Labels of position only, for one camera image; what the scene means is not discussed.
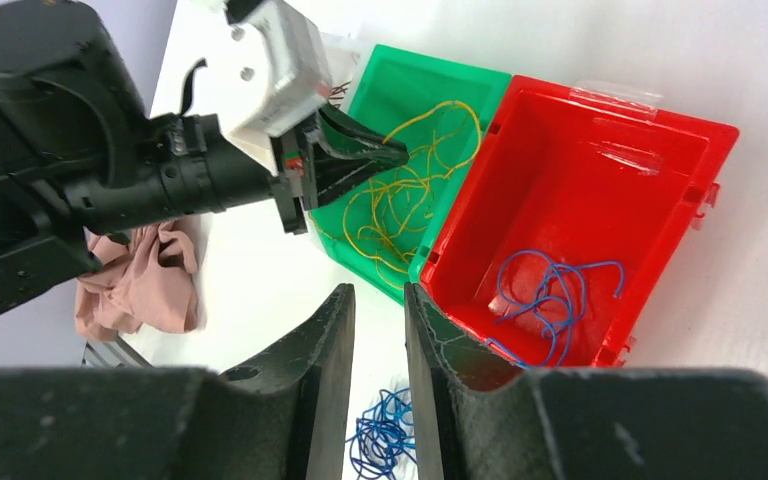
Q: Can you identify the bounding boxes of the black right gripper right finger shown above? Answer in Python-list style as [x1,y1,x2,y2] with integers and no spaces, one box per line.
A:
[404,284,768,479]

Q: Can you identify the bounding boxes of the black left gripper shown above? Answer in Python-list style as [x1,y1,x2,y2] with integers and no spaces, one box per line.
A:
[270,104,409,235]

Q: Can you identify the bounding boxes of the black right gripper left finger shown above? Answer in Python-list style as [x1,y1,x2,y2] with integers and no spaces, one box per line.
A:
[0,284,356,479]

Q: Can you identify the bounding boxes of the yellow cable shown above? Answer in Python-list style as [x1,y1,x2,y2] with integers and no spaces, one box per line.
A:
[340,99,485,293]

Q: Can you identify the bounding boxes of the blue cables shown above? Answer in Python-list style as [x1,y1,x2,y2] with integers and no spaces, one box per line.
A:
[346,380,420,480]

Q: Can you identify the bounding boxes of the blue cable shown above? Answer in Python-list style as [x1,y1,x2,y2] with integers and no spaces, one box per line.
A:
[486,249,627,370]

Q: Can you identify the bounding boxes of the green plastic bin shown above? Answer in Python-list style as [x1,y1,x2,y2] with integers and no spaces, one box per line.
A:
[312,45,512,302]

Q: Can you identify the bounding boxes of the clear plastic bin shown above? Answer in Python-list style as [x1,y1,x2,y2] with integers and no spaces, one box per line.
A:
[321,32,375,113]

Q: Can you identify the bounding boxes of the pink cloth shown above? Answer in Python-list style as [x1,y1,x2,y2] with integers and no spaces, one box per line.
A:
[74,221,199,341]

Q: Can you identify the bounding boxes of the red plastic bin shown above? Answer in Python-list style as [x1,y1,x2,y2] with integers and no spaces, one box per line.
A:
[419,75,739,367]

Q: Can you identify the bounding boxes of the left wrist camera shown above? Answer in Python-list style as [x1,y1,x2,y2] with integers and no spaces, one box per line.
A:
[193,0,332,177]

